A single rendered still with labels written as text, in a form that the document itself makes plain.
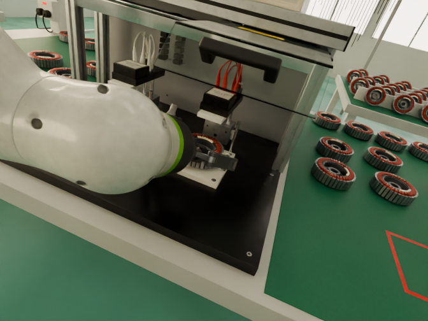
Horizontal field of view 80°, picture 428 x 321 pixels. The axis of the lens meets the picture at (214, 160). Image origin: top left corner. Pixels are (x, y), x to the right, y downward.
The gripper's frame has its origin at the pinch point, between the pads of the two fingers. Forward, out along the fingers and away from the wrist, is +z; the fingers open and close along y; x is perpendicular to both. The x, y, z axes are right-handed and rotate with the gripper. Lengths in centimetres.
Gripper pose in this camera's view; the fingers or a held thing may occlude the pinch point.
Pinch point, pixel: (199, 149)
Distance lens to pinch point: 60.5
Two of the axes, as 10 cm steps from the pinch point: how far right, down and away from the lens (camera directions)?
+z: 1.9, -0.2, 9.8
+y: -9.2, -3.5, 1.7
